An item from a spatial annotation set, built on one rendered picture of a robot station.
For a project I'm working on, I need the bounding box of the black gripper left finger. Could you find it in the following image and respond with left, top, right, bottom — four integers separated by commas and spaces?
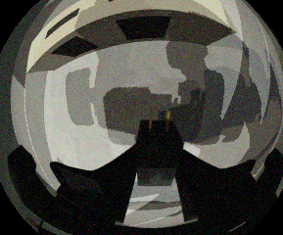
50, 144, 137, 223

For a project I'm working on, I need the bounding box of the black two-prong plug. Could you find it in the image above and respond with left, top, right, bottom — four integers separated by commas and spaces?
136, 109, 184, 187

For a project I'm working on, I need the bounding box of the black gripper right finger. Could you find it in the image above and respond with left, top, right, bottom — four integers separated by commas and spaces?
175, 149, 255, 222

